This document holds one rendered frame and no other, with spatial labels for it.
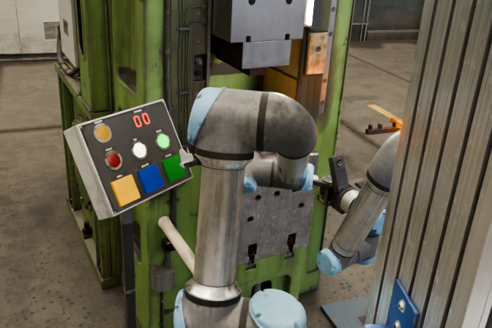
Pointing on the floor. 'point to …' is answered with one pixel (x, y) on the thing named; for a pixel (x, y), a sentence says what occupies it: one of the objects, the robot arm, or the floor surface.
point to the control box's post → (128, 267)
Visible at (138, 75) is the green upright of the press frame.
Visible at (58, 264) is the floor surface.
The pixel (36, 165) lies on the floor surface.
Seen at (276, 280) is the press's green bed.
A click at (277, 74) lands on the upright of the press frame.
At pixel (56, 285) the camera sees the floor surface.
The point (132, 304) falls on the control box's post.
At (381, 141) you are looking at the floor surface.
